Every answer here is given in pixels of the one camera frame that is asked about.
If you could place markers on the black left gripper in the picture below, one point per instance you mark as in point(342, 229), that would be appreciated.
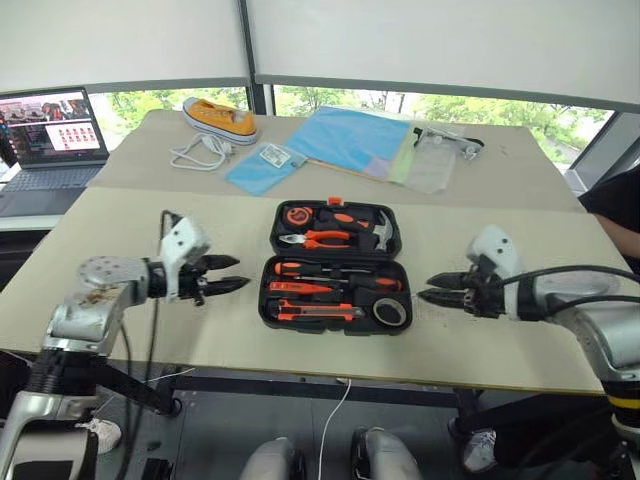
point(195, 282)

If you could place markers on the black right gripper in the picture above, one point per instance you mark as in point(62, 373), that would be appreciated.
point(485, 295)

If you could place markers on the black tape roll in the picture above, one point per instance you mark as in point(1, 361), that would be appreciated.
point(380, 314)

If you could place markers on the black orange Phillips screwdriver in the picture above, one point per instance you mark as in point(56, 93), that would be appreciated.
point(375, 283)

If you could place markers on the bare person forearm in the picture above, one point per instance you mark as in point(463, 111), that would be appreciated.
point(625, 245)

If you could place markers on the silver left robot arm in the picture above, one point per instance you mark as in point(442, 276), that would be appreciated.
point(100, 275)

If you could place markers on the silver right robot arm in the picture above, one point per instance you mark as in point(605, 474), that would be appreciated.
point(600, 330)

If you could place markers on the black tool case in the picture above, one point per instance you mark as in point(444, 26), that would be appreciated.
point(335, 327)

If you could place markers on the slim orange black screwdriver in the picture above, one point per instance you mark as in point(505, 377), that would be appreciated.
point(287, 267)

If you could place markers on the orange test pen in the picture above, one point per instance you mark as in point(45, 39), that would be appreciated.
point(300, 287)

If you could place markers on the silver claw hammer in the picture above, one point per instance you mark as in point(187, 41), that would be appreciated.
point(382, 235)

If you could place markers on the orange utility knife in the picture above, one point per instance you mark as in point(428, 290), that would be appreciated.
point(310, 310)

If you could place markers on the small blue cloth packet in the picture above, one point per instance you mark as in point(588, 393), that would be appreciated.
point(255, 172)

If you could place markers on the clear plastic bag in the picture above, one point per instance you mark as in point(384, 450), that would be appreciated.
point(430, 167)

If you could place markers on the clear packet with metal clip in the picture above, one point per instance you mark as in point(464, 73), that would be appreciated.
point(450, 137)

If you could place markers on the yellow canvas shoe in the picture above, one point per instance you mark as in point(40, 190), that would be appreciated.
point(220, 120)

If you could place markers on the white sneaker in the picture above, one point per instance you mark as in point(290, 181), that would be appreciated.
point(479, 450)
point(102, 434)

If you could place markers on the silver rounded robot leg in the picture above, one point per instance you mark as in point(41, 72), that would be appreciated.
point(387, 455)
point(272, 460)

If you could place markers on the person in black shirt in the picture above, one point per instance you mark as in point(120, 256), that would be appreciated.
point(615, 192)

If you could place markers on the small black floor box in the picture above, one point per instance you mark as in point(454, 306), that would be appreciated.
point(159, 470)

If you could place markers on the grey open laptop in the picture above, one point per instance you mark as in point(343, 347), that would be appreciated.
point(50, 135)

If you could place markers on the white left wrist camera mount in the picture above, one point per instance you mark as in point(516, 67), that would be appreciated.
point(180, 245)

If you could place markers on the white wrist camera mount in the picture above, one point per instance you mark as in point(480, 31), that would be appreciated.
point(180, 245)
point(500, 247)

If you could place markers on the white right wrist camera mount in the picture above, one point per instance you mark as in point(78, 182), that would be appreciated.
point(500, 247)

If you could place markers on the black metal table frame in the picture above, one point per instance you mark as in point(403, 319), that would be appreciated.
point(300, 387)

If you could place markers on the dark window frame post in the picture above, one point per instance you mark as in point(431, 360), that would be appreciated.
point(250, 50)

